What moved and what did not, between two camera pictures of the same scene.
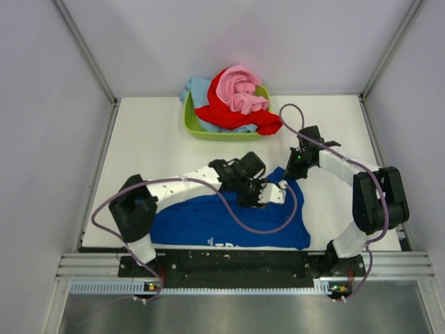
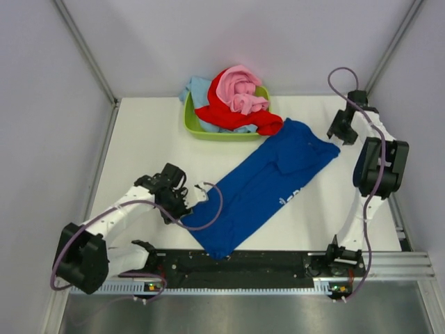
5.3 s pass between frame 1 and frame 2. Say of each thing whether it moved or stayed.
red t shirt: stayed
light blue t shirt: stayed
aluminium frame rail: stayed
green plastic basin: stayed
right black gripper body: moved
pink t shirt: stayed
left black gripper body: moved
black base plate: stayed
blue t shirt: moved
